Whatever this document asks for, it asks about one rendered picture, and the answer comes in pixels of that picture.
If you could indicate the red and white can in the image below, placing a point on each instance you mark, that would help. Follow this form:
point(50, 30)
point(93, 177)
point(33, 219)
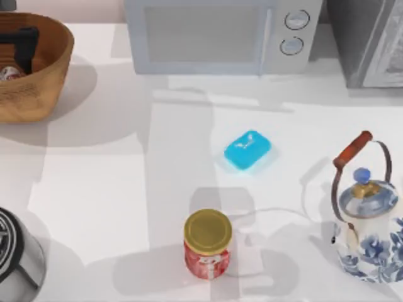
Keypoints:
point(9, 74)

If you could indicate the microwave oven door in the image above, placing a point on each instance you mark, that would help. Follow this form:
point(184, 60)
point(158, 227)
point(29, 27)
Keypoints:
point(201, 34)

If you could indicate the blue and white kettle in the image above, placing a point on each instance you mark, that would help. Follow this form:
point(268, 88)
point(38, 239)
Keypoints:
point(371, 239)

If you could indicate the red jar with gold lid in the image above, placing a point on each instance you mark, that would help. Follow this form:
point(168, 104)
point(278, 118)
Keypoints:
point(207, 248)

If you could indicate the round microwave knob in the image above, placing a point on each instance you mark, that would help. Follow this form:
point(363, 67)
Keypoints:
point(291, 46)
point(297, 19)

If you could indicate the pale microwave oven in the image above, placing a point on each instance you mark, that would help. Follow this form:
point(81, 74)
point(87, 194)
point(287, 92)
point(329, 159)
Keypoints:
point(311, 34)

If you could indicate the brown woven wooden basket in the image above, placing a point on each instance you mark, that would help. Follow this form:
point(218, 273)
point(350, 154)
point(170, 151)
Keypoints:
point(47, 78)

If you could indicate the blue soap bar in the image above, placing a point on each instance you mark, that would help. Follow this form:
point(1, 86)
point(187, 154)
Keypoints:
point(247, 151)

